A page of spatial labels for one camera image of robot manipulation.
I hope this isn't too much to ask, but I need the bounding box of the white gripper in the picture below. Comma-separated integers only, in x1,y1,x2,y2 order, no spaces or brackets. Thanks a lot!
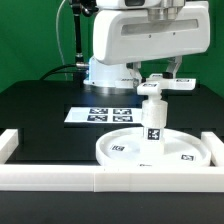
93,0,210,85

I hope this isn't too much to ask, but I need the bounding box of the white cross-shaped table base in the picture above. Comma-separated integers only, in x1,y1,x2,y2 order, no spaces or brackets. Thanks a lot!
137,74,196,102

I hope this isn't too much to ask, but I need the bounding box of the white round table top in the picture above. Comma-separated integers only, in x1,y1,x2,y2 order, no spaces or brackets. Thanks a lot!
96,127,211,168

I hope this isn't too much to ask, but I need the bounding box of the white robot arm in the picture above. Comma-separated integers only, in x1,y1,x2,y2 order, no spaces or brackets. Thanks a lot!
84,0,210,94

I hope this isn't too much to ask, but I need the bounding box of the white marker sheet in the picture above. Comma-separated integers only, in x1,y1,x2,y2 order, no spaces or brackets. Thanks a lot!
64,107,142,124

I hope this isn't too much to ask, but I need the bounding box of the white right fence bar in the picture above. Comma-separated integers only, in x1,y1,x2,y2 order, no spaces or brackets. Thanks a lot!
201,132,224,167

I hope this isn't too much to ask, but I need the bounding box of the white fence bar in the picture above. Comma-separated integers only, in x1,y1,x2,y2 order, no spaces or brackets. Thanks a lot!
0,129,19,164
0,165,224,192
201,132,224,167

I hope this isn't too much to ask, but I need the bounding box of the white left fence bar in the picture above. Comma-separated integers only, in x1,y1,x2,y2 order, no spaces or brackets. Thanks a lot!
0,129,19,164

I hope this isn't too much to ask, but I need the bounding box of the white front fence bar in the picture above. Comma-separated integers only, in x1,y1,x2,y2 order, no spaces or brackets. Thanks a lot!
0,165,224,192

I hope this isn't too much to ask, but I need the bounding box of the black cable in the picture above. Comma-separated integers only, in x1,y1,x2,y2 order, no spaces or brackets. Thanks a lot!
39,63,90,81

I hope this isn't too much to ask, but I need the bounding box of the grey cable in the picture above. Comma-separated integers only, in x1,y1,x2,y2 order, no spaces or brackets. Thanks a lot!
55,0,68,81

